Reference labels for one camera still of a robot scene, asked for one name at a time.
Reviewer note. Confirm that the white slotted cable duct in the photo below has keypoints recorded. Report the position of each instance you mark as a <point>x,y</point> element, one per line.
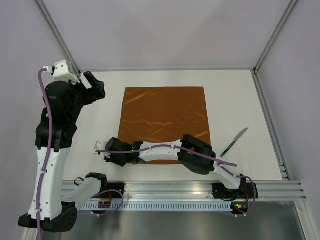
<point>177,206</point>

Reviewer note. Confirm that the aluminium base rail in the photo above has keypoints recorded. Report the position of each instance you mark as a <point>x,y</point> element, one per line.
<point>202,191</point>

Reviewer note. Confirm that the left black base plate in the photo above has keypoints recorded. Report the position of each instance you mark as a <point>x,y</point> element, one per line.
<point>119,186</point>

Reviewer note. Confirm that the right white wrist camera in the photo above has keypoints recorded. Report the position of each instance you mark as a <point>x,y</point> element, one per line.
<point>100,146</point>

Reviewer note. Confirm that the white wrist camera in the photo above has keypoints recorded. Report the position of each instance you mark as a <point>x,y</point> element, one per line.
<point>61,72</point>
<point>100,146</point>

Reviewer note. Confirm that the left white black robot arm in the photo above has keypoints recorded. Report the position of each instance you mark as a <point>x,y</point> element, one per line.
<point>64,102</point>

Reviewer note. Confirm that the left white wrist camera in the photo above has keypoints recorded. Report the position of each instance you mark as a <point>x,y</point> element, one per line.
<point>61,72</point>

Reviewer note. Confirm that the green-handled steel knife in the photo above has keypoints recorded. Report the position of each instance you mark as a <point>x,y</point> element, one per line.
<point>236,138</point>

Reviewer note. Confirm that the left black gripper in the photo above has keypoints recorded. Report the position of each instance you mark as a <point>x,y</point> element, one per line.
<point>92,94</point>

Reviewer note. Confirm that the aluminium frame post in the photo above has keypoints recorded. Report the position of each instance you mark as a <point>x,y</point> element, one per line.
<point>275,34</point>
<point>40,4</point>

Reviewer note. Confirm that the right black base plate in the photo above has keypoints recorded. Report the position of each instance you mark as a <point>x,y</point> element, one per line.
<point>220,192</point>

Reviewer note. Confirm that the orange-brown cloth napkin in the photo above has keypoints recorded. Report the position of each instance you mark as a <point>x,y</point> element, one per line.
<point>163,114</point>

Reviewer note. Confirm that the right aluminium frame post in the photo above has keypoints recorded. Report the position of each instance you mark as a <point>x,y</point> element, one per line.
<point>275,34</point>

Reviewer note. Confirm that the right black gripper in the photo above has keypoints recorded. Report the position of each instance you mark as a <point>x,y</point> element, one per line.
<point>110,157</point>

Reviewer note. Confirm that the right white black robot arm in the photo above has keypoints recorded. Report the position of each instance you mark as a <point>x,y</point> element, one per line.
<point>191,152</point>

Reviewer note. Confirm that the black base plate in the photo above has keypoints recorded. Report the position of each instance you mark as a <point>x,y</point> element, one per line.
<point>220,192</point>
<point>119,186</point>

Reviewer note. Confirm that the left aluminium frame post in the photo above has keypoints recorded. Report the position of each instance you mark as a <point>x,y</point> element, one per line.
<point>40,4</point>

